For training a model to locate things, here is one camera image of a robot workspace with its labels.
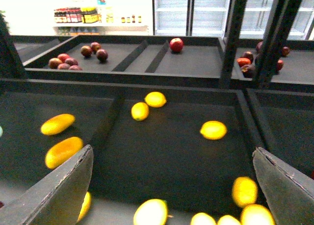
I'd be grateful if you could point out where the yellow lemon back left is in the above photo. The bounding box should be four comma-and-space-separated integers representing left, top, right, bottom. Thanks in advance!
131, 102, 149, 121

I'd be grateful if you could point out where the black upper fruit tray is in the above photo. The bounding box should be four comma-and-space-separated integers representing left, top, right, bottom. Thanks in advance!
25, 35, 222, 87

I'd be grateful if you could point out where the yellow lemon near right finger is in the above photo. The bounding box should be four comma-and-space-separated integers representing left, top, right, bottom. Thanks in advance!
232, 176, 258, 208

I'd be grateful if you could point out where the yellow lemon middle right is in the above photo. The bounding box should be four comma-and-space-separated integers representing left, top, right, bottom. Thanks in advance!
200, 121, 228, 140

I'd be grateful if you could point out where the red apple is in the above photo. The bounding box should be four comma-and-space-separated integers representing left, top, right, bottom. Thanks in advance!
169, 38, 183, 53

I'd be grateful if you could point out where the red fruit in right tray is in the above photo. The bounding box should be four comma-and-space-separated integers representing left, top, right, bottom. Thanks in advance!
236, 57, 252, 68
276, 59, 284, 73
282, 46, 290, 57

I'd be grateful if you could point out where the yellow lemon back right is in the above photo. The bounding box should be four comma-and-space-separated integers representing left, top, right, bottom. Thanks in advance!
144, 92, 167, 108

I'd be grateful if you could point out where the yellow lemon bottom centre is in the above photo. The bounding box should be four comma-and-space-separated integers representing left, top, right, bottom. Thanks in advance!
133, 199, 168, 225

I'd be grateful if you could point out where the yellow fruit behind left finger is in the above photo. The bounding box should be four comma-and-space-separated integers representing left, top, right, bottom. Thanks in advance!
77, 192, 92, 223

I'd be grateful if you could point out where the dark fruit in right tray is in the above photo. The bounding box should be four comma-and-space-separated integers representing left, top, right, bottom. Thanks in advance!
241, 51, 254, 64
240, 64, 256, 78

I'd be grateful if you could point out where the black fruit tray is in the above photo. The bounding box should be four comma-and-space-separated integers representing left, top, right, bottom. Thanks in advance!
0, 80, 261, 225
25, 35, 222, 87
233, 39, 314, 93

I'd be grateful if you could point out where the white grocery shelf with bottles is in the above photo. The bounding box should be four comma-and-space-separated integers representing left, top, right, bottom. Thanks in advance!
52, 0, 153, 36

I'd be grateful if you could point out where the yellow lemon bottom right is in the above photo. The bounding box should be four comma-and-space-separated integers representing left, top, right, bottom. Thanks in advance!
240, 204, 275, 225

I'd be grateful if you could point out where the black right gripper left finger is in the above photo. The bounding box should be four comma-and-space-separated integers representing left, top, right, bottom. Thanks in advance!
0, 145, 94, 225

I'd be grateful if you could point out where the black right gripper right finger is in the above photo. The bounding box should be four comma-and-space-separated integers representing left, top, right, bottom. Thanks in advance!
253, 148, 314, 225

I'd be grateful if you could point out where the yellow mango upper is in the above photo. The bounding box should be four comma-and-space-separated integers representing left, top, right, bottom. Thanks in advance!
40, 114, 76, 136

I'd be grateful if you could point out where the black shelf post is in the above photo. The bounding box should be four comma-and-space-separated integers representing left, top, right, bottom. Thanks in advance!
218, 0, 302, 89

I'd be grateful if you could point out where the yellow lemon bottom middle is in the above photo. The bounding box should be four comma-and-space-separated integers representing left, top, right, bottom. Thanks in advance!
190, 212, 216, 225

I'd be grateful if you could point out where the yellow mango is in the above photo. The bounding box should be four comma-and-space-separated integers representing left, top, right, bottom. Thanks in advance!
40, 114, 76, 136
45, 137, 83, 170

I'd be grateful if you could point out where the dark red passion fruit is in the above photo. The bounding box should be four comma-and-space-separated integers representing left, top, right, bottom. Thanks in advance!
69, 65, 82, 71
48, 58, 63, 69
90, 42, 102, 54
57, 63, 70, 70
80, 46, 93, 58
57, 53, 70, 63
96, 49, 108, 63
64, 57, 78, 66

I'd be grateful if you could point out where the glass door refrigerator cabinet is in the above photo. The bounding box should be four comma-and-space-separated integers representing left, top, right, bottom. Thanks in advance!
152, 0, 314, 41

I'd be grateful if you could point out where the yellow mango lower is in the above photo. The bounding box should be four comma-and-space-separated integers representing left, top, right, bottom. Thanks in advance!
45, 137, 83, 170

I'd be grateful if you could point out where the black lower fruit tray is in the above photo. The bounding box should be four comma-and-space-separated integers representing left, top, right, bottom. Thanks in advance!
0, 80, 261, 225

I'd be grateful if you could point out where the yellow lemon bottom small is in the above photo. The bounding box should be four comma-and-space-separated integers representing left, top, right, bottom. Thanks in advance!
217, 215, 241, 225

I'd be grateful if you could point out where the black right fruit tray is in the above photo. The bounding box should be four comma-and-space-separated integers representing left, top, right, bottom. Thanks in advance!
233, 39, 314, 93

